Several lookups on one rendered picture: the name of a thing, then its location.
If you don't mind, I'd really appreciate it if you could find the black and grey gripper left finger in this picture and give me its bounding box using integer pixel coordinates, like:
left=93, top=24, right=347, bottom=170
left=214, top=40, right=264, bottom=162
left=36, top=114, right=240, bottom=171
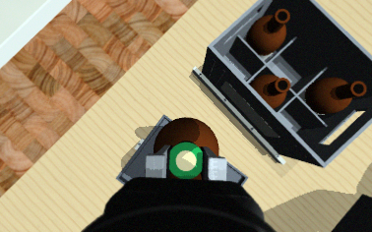
left=145, top=145, right=173, bottom=178

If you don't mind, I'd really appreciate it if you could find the grey bottle crate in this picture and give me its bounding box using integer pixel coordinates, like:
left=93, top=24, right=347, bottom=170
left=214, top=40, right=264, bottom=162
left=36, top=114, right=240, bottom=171
left=202, top=0, right=372, bottom=167

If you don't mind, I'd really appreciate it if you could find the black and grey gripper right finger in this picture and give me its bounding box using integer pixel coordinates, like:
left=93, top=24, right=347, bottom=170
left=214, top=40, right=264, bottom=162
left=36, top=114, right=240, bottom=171
left=201, top=146, right=227, bottom=181

